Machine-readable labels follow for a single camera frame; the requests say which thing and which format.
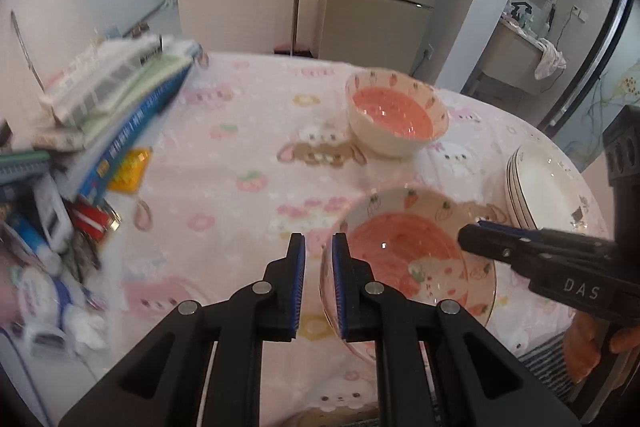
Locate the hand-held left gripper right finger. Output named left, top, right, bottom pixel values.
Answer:
left=331, top=232, right=581, bottom=427

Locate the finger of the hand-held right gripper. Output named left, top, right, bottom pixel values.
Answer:
left=476, top=220, right=621, bottom=249
left=457, top=224, right=620, bottom=277

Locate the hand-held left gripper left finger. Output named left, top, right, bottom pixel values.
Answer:
left=59, top=233, right=307, bottom=427

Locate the white dark-rimmed plate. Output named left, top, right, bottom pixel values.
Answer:
left=511, top=142, right=608, bottom=235

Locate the pink strawberry print bowl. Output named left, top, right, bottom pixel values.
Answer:
left=319, top=187, right=498, bottom=360
left=345, top=68, right=450, bottom=158

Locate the person's right hand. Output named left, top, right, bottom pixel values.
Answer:
left=562, top=312, right=640, bottom=385

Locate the striped grey garment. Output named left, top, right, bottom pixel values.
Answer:
left=519, top=336, right=577, bottom=404

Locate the pink cartoon print tablecloth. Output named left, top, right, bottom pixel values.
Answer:
left=75, top=52, right=616, bottom=427

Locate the painted glass door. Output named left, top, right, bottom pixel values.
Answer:
left=555, top=57, right=640, bottom=174

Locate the beige sink cabinet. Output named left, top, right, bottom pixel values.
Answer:
left=462, top=17, right=551, bottom=104

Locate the pink white towel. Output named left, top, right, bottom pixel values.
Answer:
left=533, top=38, right=568, bottom=80

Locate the yellow packet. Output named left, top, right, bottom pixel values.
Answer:
left=107, top=147, right=154, bottom=196

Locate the red can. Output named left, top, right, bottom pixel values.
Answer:
left=74, top=201, right=122, bottom=239

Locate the green book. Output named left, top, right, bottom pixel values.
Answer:
left=32, top=56, right=194, bottom=151

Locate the white plastic bottle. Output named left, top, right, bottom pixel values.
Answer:
left=14, top=267, right=68, bottom=334

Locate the white blue tube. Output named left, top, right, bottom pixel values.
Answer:
left=4, top=212, right=62, bottom=274

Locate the white grey striped box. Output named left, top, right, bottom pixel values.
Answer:
left=40, top=34, right=202, bottom=128

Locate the black door frame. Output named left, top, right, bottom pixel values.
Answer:
left=537, top=0, right=639, bottom=134

